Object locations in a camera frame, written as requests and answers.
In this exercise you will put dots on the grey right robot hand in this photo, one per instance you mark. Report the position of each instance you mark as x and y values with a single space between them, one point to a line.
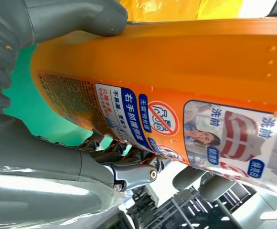
33 164

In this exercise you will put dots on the yellow plastic sheet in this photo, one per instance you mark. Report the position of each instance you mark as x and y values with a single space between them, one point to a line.
164 9

